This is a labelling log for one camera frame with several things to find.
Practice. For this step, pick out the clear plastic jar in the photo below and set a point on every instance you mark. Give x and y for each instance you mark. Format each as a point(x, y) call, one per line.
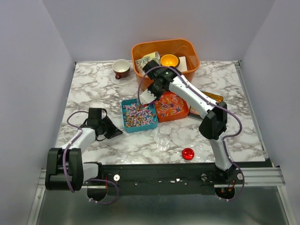
point(164, 137)

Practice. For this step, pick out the orange plastic bin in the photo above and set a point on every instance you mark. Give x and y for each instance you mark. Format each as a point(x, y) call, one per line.
point(182, 48)

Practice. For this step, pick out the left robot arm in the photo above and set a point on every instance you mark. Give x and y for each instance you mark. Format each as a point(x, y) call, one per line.
point(65, 169)

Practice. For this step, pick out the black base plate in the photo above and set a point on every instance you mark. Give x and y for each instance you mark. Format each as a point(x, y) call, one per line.
point(162, 179)

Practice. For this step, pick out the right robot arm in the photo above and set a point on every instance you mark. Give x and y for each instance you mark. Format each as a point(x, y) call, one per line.
point(213, 114)

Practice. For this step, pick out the maroon white cup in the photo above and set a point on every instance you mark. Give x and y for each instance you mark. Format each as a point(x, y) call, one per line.
point(121, 68)

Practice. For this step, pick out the aluminium rail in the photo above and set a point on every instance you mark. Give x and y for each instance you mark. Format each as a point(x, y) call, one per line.
point(254, 177)

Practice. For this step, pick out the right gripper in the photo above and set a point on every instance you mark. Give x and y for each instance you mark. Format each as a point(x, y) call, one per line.
point(158, 95)

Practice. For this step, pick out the teal candy tray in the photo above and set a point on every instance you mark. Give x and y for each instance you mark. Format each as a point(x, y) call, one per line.
point(138, 117)

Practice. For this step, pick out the floral patterned mug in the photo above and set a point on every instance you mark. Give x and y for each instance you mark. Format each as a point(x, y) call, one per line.
point(140, 63)

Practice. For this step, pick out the gold tin candy tray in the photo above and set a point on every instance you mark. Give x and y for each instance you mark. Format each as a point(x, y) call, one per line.
point(195, 114)

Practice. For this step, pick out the orange candy tray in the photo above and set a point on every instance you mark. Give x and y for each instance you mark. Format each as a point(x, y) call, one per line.
point(171, 107)

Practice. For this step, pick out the orange black bowl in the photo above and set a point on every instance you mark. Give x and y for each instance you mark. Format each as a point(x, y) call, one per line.
point(169, 60)

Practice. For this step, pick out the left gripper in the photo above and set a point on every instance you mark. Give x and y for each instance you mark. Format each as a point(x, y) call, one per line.
point(114, 131)

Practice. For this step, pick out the red jar lid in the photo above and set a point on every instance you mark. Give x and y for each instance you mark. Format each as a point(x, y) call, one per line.
point(188, 154)

